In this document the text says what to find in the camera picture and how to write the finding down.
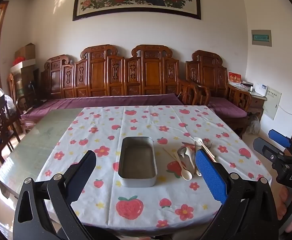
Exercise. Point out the grey plastic bag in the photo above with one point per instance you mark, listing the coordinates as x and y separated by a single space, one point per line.
253 124

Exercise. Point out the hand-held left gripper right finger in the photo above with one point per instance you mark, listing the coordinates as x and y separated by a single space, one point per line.
210 175

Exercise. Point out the white cardboard box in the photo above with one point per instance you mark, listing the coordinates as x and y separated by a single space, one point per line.
23 66

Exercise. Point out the brown cardboard box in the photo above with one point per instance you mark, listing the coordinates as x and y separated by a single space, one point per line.
26 51

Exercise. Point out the white tabletop device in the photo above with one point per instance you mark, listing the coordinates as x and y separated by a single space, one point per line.
260 89

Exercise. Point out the wooden side table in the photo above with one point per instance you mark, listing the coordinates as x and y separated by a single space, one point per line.
257 102

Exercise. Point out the white plastic bag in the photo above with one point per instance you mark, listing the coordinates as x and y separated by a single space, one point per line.
8 100

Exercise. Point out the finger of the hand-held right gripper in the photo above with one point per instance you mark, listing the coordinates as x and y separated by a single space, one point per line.
279 138
265 148

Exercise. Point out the person's right hand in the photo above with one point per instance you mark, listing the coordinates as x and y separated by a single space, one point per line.
282 202

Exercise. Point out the strawberry print tablecloth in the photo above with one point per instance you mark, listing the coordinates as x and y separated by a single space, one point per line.
146 122

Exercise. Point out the light wooden chopstick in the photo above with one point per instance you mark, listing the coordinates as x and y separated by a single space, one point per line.
212 158
169 153

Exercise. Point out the green wall panel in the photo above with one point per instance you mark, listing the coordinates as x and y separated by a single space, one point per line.
261 38

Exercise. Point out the white electrical panel door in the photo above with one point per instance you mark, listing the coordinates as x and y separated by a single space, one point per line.
272 102

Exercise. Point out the carved wooden sofa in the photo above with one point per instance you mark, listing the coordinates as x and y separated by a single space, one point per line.
98 75

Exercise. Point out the carved wooden armchair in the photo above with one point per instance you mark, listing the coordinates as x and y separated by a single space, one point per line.
208 70

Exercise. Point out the rectangular metal tray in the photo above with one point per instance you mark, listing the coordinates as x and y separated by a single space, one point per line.
137 160

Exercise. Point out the red box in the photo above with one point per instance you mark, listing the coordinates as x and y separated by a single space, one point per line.
234 78

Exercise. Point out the cream plastic spoon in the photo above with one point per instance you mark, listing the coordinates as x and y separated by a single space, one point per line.
187 175

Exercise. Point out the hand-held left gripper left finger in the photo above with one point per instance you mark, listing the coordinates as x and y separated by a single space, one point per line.
82 177

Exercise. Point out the dark wooden chair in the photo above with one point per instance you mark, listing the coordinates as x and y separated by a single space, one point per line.
1 130

